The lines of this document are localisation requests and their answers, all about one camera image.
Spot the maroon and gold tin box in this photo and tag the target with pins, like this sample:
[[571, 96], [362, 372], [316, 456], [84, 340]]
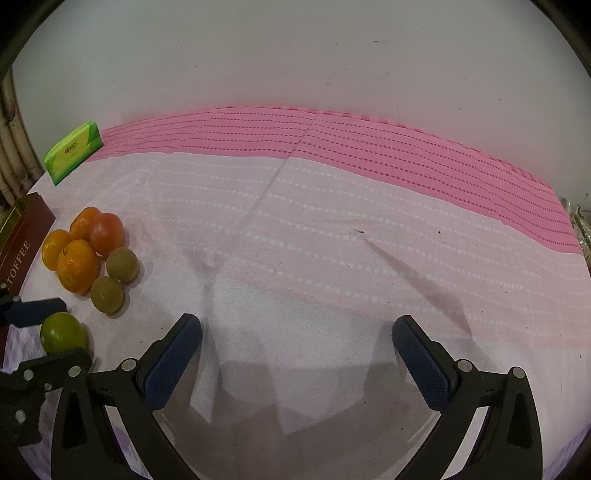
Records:
[[27, 235]]

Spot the small orange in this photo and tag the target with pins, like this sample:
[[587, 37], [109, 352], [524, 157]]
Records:
[[84, 220], [54, 249]]

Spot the green tissue pack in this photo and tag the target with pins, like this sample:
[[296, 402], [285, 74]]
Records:
[[74, 150]]

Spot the pink white purple checkered cloth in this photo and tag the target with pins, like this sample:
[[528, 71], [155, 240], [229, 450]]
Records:
[[323, 207]]

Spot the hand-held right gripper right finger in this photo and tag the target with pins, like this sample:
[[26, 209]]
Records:
[[422, 360]]

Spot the olive green round fruit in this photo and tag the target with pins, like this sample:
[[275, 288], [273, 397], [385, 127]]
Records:
[[123, 264], [108, 295]]

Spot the orange-red tomato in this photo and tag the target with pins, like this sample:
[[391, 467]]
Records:
[[107, 233]]

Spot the large orange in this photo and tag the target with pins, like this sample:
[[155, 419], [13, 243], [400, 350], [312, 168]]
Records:
[[77, 267]]

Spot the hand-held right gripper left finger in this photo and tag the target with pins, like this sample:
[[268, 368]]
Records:
[[173, 360]]

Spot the green tomato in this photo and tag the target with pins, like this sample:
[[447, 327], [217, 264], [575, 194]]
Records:
[[62, 332]]

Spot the pale crumpled object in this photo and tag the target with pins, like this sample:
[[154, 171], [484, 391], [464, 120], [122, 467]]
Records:
[[579, 230]]

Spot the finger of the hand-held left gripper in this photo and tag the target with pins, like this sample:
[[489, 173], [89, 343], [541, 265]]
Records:
[[51, 367], [32, 311]]

